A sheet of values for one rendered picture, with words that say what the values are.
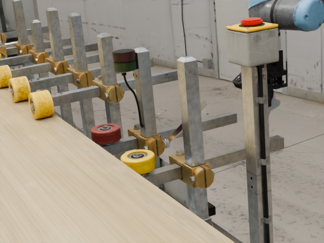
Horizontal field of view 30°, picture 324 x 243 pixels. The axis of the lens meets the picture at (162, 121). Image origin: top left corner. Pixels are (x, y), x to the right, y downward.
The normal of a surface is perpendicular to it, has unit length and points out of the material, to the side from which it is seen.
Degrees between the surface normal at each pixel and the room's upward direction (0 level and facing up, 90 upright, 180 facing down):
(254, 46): 90
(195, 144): 90
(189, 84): 90
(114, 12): 90
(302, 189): 0
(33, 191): 0
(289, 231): 0
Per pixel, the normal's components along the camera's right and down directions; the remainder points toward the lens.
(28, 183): -0.09, -0.95
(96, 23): -0.83, 0.24
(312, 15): 0.65, 0.17
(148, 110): 0.46, 0.23
